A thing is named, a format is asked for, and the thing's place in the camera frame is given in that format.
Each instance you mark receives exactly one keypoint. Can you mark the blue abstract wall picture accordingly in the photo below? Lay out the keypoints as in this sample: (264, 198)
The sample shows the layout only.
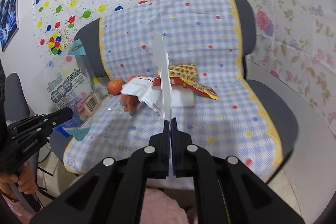
(9, 22)

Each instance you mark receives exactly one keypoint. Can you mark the pink fluffy sleeve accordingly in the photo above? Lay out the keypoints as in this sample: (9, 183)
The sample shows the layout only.
(157, 207)

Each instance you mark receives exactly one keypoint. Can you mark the red yellow snack wrapper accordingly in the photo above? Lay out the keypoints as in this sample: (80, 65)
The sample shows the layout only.
(197, 88)

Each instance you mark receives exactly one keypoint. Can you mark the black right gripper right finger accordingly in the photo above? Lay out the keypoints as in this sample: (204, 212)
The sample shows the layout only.
(226, 190)

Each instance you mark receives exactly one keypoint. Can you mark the floral wall sheet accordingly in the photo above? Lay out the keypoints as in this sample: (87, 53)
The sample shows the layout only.
(296, 44)

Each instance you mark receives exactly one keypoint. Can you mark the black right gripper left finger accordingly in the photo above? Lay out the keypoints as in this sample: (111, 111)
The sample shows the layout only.
(112, 191)

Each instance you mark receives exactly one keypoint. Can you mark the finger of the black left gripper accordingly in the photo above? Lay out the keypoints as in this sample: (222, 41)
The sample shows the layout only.
(56, 117)

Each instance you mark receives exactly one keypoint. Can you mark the blue checked chair cover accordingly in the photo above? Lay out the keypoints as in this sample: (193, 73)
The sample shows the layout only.
(210, 99)

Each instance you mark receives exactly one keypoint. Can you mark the clear printed plastic bag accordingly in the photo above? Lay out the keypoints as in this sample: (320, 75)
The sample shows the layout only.
(69, 82)

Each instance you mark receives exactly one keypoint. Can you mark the white paper receipt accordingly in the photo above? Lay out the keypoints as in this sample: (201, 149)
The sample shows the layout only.
(142, 87)

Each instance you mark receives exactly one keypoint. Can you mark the woven bamboo basket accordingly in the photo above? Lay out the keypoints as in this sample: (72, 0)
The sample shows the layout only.
(186, 71)

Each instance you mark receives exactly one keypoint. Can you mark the grey chair at left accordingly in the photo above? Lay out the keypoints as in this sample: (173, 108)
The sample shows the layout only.
(16, 107)

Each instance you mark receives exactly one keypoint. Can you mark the orange toy carrot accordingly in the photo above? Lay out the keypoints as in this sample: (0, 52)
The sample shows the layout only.
(129, 103)

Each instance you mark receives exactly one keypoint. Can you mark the white tissue pack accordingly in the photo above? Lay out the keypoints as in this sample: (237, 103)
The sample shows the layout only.
(181, 97)

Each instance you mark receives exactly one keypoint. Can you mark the person's left hand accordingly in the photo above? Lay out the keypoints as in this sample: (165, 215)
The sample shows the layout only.
(25, 180)

